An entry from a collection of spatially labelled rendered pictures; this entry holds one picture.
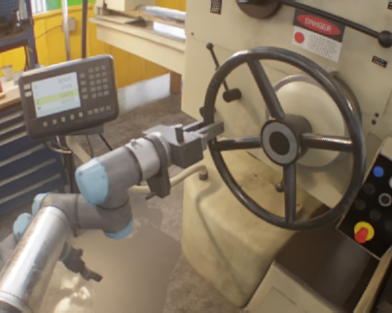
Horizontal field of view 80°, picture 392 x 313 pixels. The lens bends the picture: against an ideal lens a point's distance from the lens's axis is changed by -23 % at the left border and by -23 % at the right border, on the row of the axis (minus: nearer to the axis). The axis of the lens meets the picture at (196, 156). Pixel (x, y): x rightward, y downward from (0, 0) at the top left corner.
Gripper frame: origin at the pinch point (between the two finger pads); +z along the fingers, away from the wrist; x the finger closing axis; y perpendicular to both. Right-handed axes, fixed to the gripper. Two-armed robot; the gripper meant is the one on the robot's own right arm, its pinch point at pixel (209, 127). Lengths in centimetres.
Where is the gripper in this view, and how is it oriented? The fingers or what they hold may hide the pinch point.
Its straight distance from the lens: 66.1
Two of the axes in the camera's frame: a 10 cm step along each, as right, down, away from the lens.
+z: 7.3, -3.8, 5.6
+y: -1.2, -8.9, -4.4
